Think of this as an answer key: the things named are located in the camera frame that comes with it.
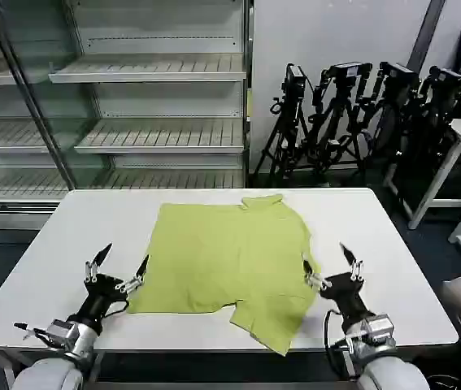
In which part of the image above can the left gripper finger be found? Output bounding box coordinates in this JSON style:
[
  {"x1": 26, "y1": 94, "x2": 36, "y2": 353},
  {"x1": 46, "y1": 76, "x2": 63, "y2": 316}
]
[
  {"x1": 115, "y1": 254, "x2": 150, "y2": 293},
  {"x1": 84, "y1": 242, "x2": 114, "y2": 283}
]

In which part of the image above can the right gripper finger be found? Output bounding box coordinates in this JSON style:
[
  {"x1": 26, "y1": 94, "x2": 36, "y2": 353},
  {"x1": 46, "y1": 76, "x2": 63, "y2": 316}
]
[
  {"x1": 338, "y1": 241, "x2": 365, "y2": 282},
  {"x1": 302, "y1": 259, "x2": 329, "y2": 292}
]

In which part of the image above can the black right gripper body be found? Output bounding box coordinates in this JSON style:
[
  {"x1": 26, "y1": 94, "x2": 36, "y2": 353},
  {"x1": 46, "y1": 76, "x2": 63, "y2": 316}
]
[{"x1": 319, "y1": 272, "x2": 376, "y2": 327}]

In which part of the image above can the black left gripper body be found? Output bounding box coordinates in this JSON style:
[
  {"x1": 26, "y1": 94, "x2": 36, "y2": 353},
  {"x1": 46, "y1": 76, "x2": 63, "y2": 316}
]
[{"x1": 67, "y1": 274, "x2": 128, "y2": 328}]

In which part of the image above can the green shirt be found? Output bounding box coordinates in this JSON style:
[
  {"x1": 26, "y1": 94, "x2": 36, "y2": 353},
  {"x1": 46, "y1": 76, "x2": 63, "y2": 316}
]
[{"x1": 126, "y1": 193, "x2": 323, "y2": 358}]

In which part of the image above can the white empty shelf rack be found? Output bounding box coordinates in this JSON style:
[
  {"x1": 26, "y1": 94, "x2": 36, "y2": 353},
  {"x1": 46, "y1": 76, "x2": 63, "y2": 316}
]
[{"x1": 0, "y1": 0, "x2": 252, "y2": 241}]

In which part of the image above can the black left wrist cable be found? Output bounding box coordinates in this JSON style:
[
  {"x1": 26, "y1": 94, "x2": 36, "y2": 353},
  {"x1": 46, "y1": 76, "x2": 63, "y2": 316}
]
[{"x1": 106, "y1": 299, "x2": 130, "y2": 319}]

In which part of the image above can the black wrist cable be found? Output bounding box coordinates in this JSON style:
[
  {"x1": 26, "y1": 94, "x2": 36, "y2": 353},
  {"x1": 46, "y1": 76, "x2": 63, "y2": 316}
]
[
  {"x1": 322, "y1": 307, "x2": 357, "y2": 383},
  {"x1": 106, "y1": 299, "x2": 130, "y2": 319}
]

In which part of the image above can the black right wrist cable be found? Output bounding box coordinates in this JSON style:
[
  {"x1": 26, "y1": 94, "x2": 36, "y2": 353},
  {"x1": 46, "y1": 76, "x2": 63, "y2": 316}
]
[{"x1": 322, "y1": 307, "x2": 357, "y2": 383}]

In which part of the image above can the black camera tripod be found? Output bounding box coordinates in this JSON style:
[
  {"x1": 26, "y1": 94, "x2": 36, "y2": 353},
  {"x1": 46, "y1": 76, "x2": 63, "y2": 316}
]
[
  {"x1": 407, "y1": 66, "x2": 461, "y2": 192},
  {"x1": 359, "y1": 60, "x2": 419, "y2": 174},
  {"x1": 306, "y1": 60, "x2": 374, "y2": 176},
  {"x1": 253, "y1": 63, "x2": 317, "y2": 180}
]

